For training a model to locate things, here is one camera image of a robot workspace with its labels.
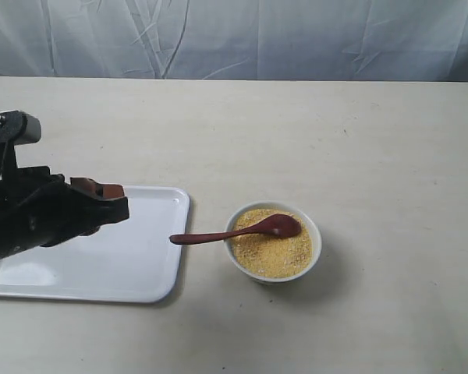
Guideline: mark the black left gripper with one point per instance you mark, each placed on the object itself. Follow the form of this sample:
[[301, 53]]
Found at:
[[38, 208]]

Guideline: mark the brown wooden spoon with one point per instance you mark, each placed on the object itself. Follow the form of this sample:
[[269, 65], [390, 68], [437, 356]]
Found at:
[[278, 225]]

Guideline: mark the beige grains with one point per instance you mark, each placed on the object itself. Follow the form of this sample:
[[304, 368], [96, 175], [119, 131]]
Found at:
[[272, 257]]

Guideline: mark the white rectangular plastic tray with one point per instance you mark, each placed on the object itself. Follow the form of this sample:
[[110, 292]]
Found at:
[[132, 261]]

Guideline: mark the white ceramic bowl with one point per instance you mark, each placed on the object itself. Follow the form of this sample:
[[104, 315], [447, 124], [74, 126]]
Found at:
[[256, 212]]

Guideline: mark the grey wrinkled backdrop curtain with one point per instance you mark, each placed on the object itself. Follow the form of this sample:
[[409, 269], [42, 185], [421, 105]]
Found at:
[[248, 40]]

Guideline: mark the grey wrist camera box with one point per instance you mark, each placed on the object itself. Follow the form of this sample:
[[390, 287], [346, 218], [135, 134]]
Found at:
[[19, 128]]

